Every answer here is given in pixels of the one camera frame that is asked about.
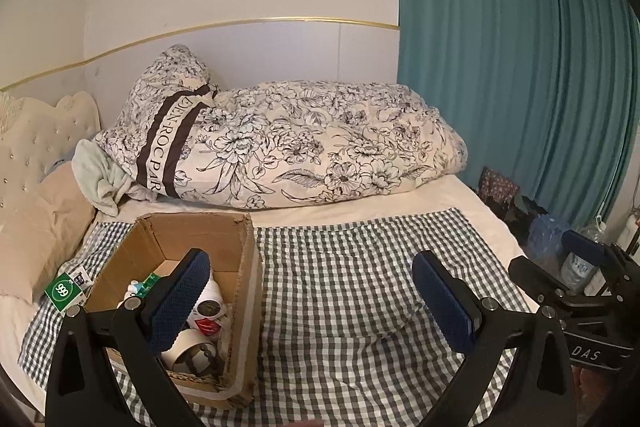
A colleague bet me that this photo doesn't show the small white plush toy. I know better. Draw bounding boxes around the small white plush toy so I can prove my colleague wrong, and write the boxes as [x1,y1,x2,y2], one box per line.
[124,281,142,300]

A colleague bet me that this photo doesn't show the green foil packet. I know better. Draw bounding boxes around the green foil packet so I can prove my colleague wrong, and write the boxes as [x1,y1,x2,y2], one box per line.
[136,273,160,298]

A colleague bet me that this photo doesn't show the small white bottle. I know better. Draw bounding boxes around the small white bottle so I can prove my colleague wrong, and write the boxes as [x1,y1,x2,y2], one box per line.
[194,277,226,320]

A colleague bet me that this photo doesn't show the cream bed sheet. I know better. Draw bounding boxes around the cream bed sheet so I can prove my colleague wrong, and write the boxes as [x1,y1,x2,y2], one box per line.
[1,176,523,411]

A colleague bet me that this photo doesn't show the blue plastic water bottles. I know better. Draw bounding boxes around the blue plastic water bottles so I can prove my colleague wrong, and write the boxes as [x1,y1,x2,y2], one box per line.
[527,213,570,263]

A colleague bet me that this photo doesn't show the green white medicine box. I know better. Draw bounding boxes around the green white medicine box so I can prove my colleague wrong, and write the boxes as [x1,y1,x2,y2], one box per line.
[44,272,88,314]

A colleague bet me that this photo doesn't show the brown cardboard box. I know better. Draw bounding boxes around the brown cardboard box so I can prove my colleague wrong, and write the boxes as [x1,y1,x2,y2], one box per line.
[86,212,262,409]

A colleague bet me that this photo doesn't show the plastic jar red label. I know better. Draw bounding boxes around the plastic jar red label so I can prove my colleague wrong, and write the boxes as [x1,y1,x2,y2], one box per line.
[193,317,222,338]

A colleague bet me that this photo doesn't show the beige pillow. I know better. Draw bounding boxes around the beige pillow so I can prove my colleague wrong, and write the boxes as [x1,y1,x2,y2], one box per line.
[1,162,96,305]

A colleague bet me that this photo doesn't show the dark floral bag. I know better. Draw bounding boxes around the dark floral bag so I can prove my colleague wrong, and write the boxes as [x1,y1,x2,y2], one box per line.
[478,167,521,207]

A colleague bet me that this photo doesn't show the green checkered cloth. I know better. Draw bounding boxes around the green checkered cloth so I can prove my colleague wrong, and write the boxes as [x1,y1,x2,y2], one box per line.
[18,206,534,427]

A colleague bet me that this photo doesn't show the pale green towel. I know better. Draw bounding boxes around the pale green towel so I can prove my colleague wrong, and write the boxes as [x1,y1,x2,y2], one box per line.
[70,139,134,218]

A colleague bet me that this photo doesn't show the teal curtain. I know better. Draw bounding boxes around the teal curtain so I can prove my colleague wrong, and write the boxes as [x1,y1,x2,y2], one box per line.
[398,0,639,225]

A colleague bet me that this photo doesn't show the floral white duvet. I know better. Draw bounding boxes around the floral white duvet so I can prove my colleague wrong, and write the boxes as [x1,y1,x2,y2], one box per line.
[96,44,468,210]

